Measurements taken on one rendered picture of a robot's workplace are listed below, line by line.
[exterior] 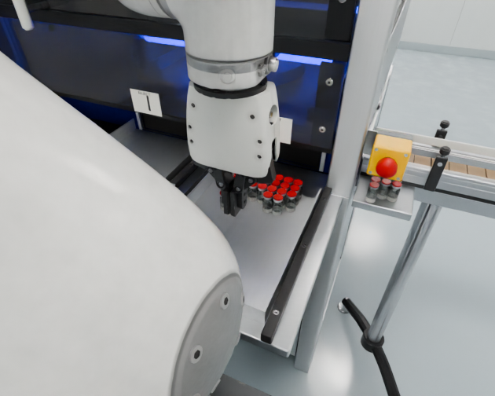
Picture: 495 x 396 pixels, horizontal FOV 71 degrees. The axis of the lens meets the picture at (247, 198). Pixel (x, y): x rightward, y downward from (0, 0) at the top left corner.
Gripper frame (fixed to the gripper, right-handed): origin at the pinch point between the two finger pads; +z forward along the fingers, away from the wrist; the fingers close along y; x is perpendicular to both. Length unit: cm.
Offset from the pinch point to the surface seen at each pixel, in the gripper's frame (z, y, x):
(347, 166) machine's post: 13.8, -10.4, -34.7
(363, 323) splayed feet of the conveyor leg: 98, -27, -56
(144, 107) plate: 10, 42, -35
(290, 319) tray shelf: 22.4, -9.4, 0.0
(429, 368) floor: 110, -56, -56
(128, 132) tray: 22, 54, -39
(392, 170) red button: 10.2, -19.1, -31.2
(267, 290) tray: 22.1, -4.1, -3.6
